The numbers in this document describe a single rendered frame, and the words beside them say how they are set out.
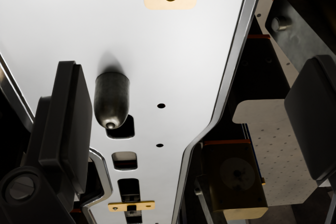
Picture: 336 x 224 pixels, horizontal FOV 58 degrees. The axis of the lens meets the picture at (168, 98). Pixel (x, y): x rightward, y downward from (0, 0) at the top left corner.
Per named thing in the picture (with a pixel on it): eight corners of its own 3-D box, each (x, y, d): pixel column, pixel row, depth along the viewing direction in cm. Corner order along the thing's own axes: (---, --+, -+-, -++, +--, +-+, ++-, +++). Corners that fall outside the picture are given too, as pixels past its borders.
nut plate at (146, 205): (154, 200, 54) (155, 207, 53) (154, 207, 57) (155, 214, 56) (107, 203, 54) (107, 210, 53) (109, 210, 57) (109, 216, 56)
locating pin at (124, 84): (130, 81, 31) (130, 137, 27) (99, 82, 31) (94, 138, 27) (128, 59, 29) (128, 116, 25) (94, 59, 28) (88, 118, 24)
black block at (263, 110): (250, -9, 57) (305, 122, 39) (198, -9, 56) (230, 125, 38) (258, -36, 53) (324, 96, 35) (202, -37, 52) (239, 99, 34)
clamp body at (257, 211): (234, 70, 74) (275, 218, 52) (185, 71, 73) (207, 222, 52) (240, 50, 69) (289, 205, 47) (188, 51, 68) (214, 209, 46)
